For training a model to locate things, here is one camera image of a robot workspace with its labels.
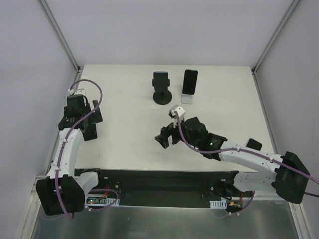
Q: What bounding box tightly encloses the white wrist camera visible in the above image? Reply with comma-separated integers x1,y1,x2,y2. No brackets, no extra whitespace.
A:
68,88,86,96
168,105,186,127

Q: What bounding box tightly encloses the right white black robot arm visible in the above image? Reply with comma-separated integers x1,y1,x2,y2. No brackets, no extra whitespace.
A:
155,117,310,204

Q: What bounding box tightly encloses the white-edged black phone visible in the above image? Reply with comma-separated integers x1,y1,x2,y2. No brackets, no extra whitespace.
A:
246,138,262,151

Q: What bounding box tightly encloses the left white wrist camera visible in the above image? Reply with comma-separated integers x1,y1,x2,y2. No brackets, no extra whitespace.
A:
68,88,86,96

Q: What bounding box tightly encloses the left aluminium frame post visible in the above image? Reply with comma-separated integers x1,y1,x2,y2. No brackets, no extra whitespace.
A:
37,0,81,72

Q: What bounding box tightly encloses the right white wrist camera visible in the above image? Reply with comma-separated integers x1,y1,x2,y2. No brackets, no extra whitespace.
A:
168,105,186,127

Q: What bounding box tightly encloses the silver folding phone stand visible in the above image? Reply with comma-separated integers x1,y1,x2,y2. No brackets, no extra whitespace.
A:
181,94,194,105

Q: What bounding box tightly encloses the black clamp phone stand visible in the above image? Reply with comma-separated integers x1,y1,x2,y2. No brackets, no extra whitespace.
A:
153,85,172,105

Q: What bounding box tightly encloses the blue-edged black phone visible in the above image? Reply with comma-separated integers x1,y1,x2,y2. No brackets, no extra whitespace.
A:
152,71,169,92

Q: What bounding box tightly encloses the aluminium frame post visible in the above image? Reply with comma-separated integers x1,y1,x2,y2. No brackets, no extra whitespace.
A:
37,0,81,72
252,0,302,76

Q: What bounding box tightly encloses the left white cable duct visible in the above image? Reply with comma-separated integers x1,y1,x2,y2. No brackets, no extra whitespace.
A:
85,196,120,207

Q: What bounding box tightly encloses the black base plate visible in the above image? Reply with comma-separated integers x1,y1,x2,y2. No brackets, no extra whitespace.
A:
74,169,277,207

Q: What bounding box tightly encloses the right white cable duct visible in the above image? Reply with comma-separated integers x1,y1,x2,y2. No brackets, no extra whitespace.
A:
209,198,242,210

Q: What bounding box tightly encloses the right aluminium frame post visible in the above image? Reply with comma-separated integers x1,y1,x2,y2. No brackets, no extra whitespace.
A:
252,0,302,76

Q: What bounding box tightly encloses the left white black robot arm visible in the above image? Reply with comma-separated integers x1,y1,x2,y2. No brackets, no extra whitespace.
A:
36,94,106,216

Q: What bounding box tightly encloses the teal-edged black phone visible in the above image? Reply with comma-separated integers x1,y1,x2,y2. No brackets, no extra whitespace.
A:
182,69,198,95

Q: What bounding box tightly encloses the white cable duct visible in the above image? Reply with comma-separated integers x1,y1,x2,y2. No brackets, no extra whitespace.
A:
209,198,242,210
85,196,120,207

